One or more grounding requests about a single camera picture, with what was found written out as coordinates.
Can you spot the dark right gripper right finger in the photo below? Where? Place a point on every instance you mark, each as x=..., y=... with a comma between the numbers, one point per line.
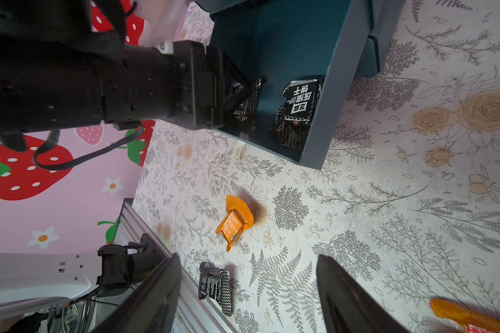
x=346, y=306

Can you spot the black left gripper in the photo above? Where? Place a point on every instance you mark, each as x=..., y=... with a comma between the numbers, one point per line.
x=185, y=88

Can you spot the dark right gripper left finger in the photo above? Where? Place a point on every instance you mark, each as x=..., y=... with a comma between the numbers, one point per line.
x=152, y=306

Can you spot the black cookie packet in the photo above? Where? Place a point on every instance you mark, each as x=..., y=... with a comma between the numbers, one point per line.
x=215, y=283
x=294, y=117
x=243, y=122

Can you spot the teal drawer cabinet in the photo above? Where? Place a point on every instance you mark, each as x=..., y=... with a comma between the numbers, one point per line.
x=296, y=40

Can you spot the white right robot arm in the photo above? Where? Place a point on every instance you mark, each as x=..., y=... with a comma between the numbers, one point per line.
x=29, y=281

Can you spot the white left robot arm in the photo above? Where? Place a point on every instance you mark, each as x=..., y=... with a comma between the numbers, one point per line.
x=70, y=64

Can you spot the orange cookie packet centre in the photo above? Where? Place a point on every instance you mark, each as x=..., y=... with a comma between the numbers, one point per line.
x=467, y=320

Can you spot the orange cookie packet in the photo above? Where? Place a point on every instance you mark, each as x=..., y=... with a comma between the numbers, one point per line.
x=238, y=219
x=467, y=320

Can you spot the orange cookie packet left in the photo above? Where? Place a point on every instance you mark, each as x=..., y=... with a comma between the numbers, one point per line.
x=238, y=219

